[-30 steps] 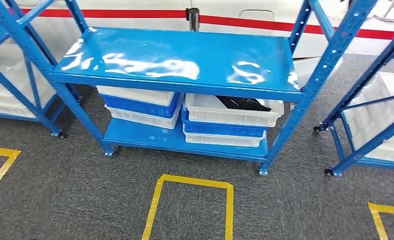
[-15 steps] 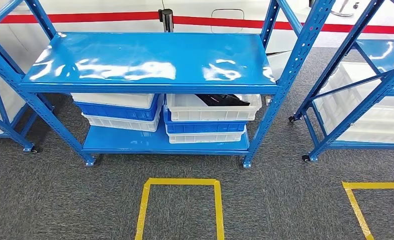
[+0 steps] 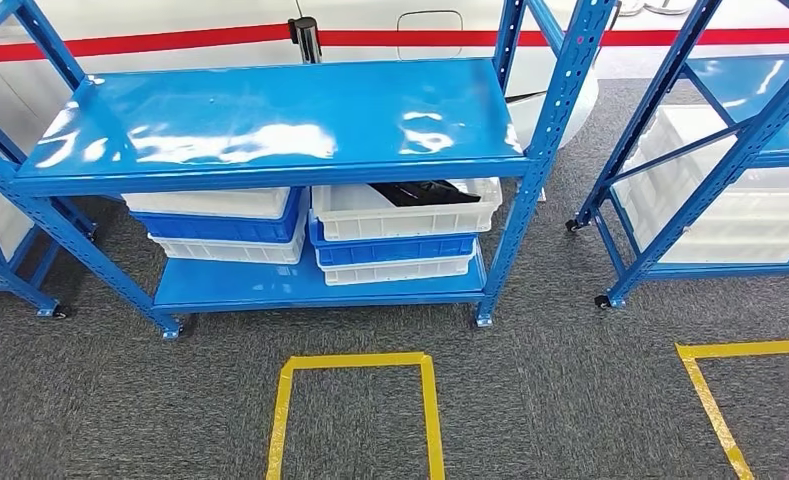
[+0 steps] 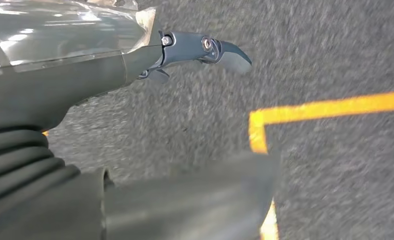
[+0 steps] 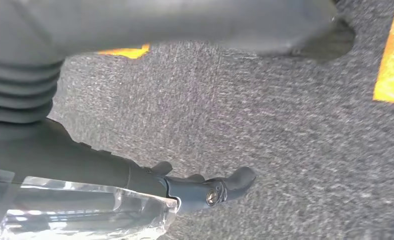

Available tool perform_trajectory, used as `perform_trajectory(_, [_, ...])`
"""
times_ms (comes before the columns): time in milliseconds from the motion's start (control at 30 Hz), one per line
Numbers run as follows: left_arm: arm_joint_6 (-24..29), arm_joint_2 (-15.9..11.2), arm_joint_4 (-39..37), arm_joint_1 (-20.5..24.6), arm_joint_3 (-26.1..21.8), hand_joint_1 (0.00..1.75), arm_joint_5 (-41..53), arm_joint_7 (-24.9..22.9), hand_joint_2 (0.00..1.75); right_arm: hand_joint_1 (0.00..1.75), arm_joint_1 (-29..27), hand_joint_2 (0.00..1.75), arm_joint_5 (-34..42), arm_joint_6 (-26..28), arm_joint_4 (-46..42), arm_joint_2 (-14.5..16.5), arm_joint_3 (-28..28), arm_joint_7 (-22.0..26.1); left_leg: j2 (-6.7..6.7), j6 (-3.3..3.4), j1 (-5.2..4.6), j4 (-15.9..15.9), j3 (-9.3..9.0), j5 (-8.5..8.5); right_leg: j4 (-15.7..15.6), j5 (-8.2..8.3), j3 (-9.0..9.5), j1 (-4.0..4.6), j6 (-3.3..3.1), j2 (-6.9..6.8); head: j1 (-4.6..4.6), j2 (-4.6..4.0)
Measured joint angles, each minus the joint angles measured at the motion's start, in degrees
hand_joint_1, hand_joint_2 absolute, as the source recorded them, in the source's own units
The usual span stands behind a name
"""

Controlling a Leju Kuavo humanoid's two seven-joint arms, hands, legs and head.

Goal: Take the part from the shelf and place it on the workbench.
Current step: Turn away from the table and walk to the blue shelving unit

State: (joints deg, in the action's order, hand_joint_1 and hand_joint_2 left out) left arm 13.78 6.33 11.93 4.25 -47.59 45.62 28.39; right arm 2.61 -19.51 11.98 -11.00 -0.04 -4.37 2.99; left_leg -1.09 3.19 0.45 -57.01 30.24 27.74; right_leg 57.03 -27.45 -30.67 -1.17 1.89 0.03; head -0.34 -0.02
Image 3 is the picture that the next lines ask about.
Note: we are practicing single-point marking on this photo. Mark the black part in crate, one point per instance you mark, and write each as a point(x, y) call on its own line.
point(427, 193)

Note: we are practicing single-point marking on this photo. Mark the blue steel shelf rack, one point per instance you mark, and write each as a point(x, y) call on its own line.
point(268, 99)
point(10, 281)
point(732, 166)

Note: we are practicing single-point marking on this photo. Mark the white vehicle with red stripe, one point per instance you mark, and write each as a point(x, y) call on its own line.
point(169, 16)

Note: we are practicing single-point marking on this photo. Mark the chrome round base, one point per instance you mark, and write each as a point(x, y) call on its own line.
point(659, 8)

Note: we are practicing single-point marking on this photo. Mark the yellow floor tape square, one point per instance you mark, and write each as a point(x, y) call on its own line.
point(752, 348)

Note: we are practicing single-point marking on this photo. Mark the black stanchion post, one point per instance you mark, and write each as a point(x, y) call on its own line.
point(306, 40)

